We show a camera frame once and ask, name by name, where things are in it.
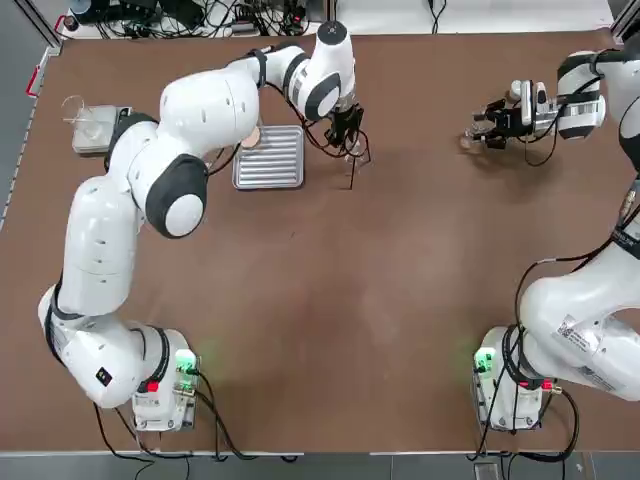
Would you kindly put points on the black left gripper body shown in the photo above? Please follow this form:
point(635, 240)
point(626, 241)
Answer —
point(347, 117)

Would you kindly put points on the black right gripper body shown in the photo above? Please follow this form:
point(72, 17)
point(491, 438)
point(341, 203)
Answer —
point(507, 122)

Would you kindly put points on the clear glass beaker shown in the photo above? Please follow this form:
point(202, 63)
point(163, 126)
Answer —
point(470, 142)

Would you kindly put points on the black metal tripod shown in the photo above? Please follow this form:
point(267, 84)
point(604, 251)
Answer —
point(353, 172)

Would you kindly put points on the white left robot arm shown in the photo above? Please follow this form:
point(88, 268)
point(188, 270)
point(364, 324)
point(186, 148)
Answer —
point(210, 110)

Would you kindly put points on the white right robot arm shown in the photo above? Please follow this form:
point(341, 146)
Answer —
point(565, 310)

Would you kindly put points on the ribbed metal tray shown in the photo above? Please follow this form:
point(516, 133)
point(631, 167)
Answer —
point(270, 160)

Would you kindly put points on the clear glass flask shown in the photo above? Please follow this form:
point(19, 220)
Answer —
point(92, 127)

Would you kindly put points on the digital scale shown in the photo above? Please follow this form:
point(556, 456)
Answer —
point(90, 145)

